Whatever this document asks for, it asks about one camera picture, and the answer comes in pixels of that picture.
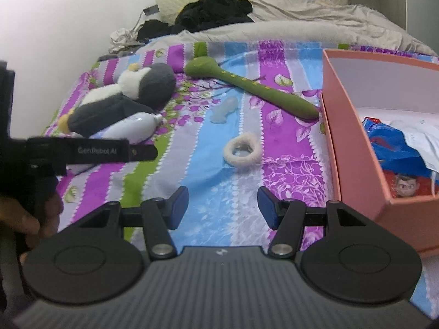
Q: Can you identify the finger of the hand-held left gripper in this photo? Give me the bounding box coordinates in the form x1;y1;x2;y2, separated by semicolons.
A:
26;137;158;175

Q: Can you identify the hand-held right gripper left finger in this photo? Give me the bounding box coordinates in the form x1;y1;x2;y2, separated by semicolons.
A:
80;186;190;260

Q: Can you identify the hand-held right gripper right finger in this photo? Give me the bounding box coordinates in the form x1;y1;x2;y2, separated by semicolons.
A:
257;187;364;257

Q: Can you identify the fuzzy white scrunchie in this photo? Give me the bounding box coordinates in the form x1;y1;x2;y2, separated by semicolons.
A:
224;134;262;166

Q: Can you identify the orange cardboard box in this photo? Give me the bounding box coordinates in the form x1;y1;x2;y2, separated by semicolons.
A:
320;49;439;257

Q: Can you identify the blue red plastic bag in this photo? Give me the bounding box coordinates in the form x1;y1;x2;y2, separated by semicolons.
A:
362;117;436;198

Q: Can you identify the white paper sheet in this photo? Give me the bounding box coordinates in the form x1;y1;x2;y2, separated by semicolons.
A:
391;119;439;172

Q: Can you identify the person's left hand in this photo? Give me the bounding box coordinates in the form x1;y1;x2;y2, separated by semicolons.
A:
0;192;64;249

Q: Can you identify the striped floral bedsheet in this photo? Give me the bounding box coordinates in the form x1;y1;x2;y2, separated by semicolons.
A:
41;39;439;319

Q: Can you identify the grey penguin plush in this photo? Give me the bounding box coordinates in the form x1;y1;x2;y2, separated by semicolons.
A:
58;63;177;138

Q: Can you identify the translucent pale blue toy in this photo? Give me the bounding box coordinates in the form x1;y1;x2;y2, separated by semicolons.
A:
210;97;239;124

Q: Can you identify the crumpled white cloth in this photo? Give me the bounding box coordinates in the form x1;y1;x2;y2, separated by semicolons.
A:
109;27;145;53

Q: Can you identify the small black cloth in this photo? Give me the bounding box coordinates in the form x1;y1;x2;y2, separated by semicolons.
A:
136;20;172;40

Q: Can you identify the green plush snake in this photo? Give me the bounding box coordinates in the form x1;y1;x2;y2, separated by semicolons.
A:
185;57;320;120

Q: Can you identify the grey duvet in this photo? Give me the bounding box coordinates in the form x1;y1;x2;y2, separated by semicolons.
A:
144;0;438;57

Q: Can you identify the black clothing pile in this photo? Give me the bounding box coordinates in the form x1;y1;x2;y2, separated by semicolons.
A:
174;0;254;34

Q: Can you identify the black cable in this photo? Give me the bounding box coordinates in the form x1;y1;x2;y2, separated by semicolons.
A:
132;12;146;33

